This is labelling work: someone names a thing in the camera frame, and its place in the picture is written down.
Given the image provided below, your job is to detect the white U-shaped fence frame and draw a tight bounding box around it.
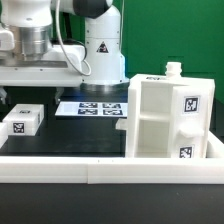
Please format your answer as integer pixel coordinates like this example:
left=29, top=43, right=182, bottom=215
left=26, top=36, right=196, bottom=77
left=0, top=120, right=224, bottom=184

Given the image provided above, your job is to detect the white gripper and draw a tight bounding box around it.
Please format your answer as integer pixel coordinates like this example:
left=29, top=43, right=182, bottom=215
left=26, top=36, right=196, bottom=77
left=0, top=45, right=83, bottom=87

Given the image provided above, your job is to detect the white fiducial marker sheet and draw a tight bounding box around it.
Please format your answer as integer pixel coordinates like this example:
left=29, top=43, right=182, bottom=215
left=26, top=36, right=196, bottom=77
left=55, top=102, right=127, bottom=117

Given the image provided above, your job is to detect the white cabinet top block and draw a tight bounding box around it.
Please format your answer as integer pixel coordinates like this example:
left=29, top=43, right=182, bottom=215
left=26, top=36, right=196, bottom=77
left=3, top=104, right=44, bottom=136

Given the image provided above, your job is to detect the white thin cable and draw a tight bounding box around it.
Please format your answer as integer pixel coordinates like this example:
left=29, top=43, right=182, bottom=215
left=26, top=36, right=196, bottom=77
left=54, top=0, right=93, bottom=78

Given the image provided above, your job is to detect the white cabinet door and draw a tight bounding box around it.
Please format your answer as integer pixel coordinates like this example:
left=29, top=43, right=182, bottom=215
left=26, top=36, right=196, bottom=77
left=168, top=86, right=211, bottom=159
left=116, top=81, right=141, bottom=158

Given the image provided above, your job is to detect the white cabinet body box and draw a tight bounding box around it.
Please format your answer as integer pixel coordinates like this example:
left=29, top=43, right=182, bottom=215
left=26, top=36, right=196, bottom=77
left=125, top=61, right=216, bottom=159

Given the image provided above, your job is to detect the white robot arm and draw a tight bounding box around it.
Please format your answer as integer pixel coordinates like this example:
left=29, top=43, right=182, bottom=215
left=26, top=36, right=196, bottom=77
left=0, top=0, right=128, bottom=88

